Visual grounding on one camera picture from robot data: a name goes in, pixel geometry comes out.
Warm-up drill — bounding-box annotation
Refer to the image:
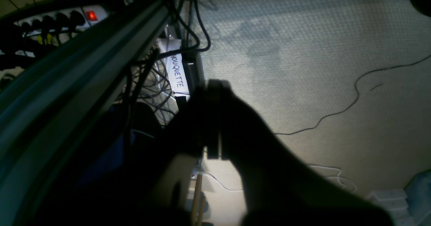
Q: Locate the white power strip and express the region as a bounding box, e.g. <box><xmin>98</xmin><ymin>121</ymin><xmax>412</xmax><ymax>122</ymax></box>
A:
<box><xmin>13</xmin><ymin>5</ymin><xmax>110</xmax><ymax>37</ymax></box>

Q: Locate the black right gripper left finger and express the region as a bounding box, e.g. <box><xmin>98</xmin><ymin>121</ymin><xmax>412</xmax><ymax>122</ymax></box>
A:
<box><xmin>130</xmin><ymin>85</ymin><xmax>216</xmax><ymax>226</ymax></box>

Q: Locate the white labelled box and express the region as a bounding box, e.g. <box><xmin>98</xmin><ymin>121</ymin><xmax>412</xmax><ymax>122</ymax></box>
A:
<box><xmin>157</xmin><ymin>38</ymin><xmax>190</xmax><ymax>101</ymax></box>

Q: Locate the aluminium table frame rail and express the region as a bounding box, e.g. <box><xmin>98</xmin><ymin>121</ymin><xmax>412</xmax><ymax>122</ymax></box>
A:
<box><xmin>0</xmin><ymin>0</ymin><xmax>168</xmax><ymax>226</ymax></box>

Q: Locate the black cable on floor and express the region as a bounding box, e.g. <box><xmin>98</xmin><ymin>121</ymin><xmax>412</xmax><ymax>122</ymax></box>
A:
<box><xmin>274</xmin><ymin>54</ymin><xmax>431</xmax><ymax>135</ymax></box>

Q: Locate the white cable on floor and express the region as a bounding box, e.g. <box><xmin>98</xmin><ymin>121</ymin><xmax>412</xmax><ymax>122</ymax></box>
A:
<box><xmin>199</xmin><ymin>164</ymin><xmax>357</xmax><ymax>193</ymax></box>

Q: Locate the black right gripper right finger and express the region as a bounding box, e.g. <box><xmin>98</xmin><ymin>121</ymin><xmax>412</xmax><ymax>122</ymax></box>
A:
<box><xmin>206</xmin><ymin>79</ymin><xmax>394</xmax><ymax>226</ymax></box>

